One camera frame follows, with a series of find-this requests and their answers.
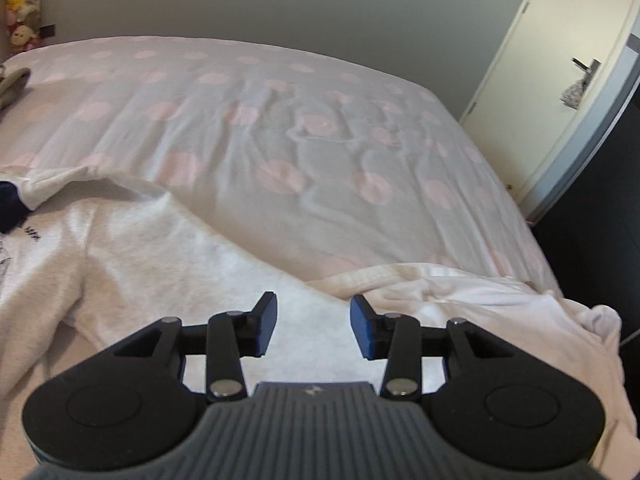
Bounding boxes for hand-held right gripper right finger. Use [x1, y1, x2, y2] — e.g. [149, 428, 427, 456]
[350, 294, 521, 403]

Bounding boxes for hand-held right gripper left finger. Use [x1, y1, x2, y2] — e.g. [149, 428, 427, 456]
[107, 291, 279, 403]

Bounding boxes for light grey sweatshirt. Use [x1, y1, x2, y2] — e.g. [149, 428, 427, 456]
[0, 165, 373, 480]

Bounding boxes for white garment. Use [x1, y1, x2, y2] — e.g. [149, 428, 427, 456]
[307, 261, 638, 461]

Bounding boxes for white pink-dotted blanket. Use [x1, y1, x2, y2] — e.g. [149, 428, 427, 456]
[0, 36, 561, 292]

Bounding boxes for dark furniture panel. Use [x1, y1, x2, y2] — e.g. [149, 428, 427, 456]
[532, 110, 640, 343]

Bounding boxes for cream door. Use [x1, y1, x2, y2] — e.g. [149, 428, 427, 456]
[459, 0, 636, 211]

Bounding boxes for grey-beige cloth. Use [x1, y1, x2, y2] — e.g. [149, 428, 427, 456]
[0, 66, 32, 114]

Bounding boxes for clear tube of plush toys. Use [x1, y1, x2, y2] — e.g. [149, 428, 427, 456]
[4, 0, 45, 52]

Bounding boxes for grey door frame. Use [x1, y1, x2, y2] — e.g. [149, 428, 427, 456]
[522, 32, 640, 226]

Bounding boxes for patterned pouch on handle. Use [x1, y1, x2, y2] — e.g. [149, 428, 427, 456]
[561, 77, 586, 109]

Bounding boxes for black door handle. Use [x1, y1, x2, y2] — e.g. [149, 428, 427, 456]
[572, 57, 602, 81]

